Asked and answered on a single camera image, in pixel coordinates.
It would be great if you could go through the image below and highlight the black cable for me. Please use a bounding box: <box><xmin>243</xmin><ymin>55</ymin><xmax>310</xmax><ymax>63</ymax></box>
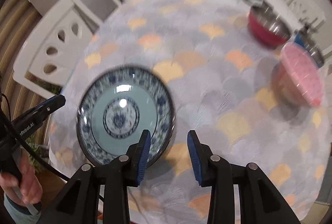
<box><xmin>0</xmin><ymin>93</ymin><xmax>105</xmax><ymax>204</ymax></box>

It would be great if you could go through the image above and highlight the white chair far right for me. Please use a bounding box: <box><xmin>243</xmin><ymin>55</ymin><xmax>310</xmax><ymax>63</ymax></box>
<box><xmin>286</xmin><ymin>0</ymin><xmax>326</xmax><ymax>30</ymax></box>

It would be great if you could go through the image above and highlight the person left hand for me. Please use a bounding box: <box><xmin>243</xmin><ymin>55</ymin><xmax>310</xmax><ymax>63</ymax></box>
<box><xmin>1</xmin><ymin>151</ymin><xmax>43</xmax><ymax>207</ymax></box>

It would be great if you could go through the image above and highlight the blue floral plate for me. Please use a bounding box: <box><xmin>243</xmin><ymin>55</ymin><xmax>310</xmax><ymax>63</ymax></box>
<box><xmin>77</xmin><ymin>65</ymin><xmax>175</xmax><ymax>167</ymax></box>

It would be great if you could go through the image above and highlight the blue steel bowl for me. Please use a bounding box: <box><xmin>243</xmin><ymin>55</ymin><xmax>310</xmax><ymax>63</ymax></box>
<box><xmin>294</xmin><ymin>23</ymin><xmax>325</xmax><ymax>68</ymax></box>

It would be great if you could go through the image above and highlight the red steel bowl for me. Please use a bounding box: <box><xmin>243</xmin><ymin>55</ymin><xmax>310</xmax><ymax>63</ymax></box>
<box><xmin>243</xmin><ymin>0</ymin><xmax>292</xmax><ymax>48</ymax></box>

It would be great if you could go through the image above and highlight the fan pattern tablecloth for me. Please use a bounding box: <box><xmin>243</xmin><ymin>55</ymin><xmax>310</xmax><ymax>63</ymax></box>
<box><xmin>48</xmin><ymin>0</ymin><xmax>330</xmax><ymax>223</ymax></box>

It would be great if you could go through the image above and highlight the pink patterned bowl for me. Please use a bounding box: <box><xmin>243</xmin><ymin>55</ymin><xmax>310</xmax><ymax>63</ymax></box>
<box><xmin>271</xmin><ymin>42</ymin><xmax>323</xmax><ymax>108</ymax></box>

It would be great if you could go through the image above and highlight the white chair near left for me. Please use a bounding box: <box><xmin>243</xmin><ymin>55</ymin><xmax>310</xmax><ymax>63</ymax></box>
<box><xmin>13</xmin><ymin>0</ymin><xmax>103</xmax><ymax>99</ymax></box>

